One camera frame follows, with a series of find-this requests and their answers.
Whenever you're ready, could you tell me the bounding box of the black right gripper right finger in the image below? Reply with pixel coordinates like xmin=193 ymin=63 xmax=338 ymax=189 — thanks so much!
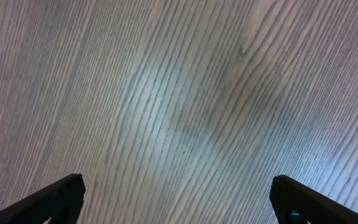
xmin=269 ymin=175 xmax=358 ymax=224

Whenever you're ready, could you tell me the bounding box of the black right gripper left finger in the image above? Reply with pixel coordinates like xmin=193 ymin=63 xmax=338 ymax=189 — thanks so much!
xmin=0 ymin=174 xmax=86 ymax=224

